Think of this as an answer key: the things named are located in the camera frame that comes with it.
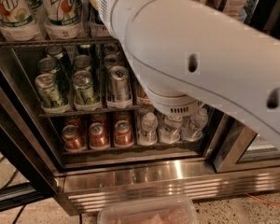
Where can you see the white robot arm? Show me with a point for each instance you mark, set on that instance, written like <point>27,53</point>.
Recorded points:
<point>184,53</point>

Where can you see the green can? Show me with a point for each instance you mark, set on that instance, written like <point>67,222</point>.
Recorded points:
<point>83,63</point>
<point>49,91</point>
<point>83,85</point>
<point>50,65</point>

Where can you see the green can middle left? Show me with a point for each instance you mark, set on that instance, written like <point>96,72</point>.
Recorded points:
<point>50,65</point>

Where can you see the silver can front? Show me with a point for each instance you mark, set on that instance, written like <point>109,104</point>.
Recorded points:
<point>119,78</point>

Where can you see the green can front left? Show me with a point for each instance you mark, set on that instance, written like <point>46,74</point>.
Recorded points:
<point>49,91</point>

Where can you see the stainless steel fridge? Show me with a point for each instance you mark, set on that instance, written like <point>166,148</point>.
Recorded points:
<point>229,159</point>

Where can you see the red can front middle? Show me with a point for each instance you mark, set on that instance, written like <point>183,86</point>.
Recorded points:
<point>98,136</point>

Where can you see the red can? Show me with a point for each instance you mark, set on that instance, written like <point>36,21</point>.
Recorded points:
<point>72,139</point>
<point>123,133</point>
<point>98,136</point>

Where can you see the red can front right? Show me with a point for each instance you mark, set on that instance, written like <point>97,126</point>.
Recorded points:
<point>123,133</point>

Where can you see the red can front left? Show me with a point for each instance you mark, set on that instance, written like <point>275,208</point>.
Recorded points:
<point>72,139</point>

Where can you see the water bottle left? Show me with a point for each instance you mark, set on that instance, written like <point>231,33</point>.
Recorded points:
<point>148,130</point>

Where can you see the water bottle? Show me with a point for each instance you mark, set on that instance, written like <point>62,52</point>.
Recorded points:
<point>148,130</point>
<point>170,129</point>
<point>192,129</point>

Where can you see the water bottle middle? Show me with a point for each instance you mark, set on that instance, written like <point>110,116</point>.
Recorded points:
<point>170,129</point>

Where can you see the water bottle right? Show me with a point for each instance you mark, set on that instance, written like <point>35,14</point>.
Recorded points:
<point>192,129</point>

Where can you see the clear plastic food container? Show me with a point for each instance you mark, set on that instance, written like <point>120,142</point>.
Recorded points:
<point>162,210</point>

